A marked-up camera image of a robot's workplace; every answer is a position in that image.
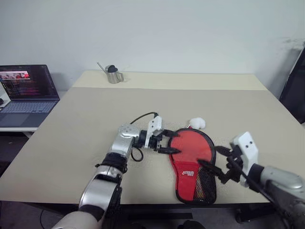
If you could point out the steel watering can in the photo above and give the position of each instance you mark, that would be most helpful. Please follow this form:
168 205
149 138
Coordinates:
114 77

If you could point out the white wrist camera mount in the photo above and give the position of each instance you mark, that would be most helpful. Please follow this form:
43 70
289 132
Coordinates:
155 125
247 148

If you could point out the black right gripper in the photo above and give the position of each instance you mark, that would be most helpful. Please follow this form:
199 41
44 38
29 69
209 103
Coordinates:
236 164

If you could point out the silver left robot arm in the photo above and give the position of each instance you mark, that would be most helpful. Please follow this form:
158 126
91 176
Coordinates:
121 145

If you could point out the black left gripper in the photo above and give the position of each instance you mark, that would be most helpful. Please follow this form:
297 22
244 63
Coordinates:
156 143

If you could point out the white ping pong ball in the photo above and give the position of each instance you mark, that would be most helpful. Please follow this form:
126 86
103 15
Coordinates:
197 122

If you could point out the dark grey open laptop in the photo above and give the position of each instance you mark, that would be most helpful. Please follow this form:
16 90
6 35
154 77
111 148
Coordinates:
26 83

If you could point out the black table frame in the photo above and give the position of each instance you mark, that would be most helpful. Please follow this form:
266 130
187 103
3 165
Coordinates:
166 207

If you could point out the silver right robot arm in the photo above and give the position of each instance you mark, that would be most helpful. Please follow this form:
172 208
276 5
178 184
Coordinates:
281 181

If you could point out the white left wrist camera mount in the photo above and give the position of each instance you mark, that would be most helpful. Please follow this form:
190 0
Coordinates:
155 125

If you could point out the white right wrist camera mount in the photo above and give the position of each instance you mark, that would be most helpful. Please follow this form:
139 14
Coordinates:
247 148

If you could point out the red table tennis paddle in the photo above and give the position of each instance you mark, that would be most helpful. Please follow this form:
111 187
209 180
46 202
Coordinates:
190 145

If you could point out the red black paddle case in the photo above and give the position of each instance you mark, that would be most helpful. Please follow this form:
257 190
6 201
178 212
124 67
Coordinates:
186 181

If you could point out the dark rounded shape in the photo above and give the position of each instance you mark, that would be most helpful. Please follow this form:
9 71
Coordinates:
193 225

